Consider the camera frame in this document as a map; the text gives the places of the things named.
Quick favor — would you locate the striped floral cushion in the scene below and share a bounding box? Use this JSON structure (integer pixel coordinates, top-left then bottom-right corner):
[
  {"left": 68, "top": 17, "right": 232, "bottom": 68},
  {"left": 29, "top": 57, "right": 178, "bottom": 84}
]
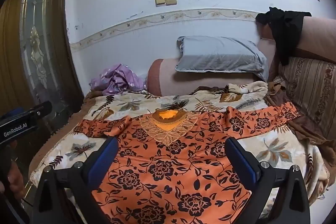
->
[{"left": 278, "top": 56, "right": 336, "bottom": 140}]

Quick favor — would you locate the orange black floral blouse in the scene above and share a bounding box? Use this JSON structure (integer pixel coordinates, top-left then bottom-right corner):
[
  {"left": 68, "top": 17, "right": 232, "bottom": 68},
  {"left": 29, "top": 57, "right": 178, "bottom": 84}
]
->
[{"left": 72, "top": 102, "right": 301, "bottom": 224}]

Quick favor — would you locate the brown cloth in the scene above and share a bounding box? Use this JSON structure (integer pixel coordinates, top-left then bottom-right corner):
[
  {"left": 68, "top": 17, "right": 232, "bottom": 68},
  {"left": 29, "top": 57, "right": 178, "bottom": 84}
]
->
[{"left": 264, "top": 81, "right": 336, "bottom": 148}]

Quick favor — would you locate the pink bolster cushion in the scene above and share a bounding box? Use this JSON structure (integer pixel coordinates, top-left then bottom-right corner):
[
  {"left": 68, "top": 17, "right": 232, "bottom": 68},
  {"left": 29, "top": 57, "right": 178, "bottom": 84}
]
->
[{"left": 147, "top": 58, "right": 266, "bottom": 97}]

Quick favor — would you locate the purple floral cloth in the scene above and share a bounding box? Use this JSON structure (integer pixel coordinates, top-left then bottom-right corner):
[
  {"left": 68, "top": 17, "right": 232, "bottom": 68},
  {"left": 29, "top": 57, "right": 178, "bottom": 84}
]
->
[{"left": 89, "top": 63, "right": 147, "bottom": 95}]

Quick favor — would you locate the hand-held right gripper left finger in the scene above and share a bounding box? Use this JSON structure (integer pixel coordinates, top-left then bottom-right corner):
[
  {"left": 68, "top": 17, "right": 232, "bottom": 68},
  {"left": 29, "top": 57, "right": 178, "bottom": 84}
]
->
[{"left": 31, "top": 136, "right": 119, "bottom": 224}]

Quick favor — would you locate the beige leaf print blanket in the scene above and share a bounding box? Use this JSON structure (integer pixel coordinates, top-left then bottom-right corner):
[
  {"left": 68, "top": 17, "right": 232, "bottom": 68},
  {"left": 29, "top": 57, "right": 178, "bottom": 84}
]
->
[{"left": 28, "top": 81, "right": 330, "bottom": 218}]

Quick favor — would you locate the person's left hand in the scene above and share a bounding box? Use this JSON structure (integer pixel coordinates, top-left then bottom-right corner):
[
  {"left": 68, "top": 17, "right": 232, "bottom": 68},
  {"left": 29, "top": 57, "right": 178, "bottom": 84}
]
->
[{"left": 0, "top": 143, "right": 25, "bottom": 199}]

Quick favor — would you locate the grey pillow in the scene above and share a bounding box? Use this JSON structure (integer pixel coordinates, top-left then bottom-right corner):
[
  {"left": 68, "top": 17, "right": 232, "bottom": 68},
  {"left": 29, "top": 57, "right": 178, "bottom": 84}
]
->
[{"left": 175, "top": 35, "right": 268, "bottom": 82}]

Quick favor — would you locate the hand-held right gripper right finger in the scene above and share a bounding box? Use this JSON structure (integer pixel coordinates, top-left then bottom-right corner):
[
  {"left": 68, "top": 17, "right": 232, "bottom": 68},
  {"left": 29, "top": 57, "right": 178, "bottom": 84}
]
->
[{"left": 225, "top": 137, "right": 311, "bottom": 224}]

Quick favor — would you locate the black garment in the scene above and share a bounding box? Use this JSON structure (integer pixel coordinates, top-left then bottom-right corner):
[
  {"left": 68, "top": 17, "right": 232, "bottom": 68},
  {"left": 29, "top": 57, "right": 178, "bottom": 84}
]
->
[{"left": 255, "top": 7, "right": 312, "bottom": 66}]

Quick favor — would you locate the pink sofa backrest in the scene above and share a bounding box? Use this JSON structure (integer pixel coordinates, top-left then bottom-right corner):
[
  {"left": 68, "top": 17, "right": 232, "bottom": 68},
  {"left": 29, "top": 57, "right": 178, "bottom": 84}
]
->
[{"left": 257, "top": 17, "right": 336, "bottom": 81}]

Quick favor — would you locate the wooden door with glass panel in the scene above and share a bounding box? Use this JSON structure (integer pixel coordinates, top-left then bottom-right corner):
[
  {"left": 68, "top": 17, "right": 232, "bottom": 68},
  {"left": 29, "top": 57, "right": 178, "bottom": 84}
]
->
[{"left": 0, "top": 0, "right": 84, "bottom": 135}]

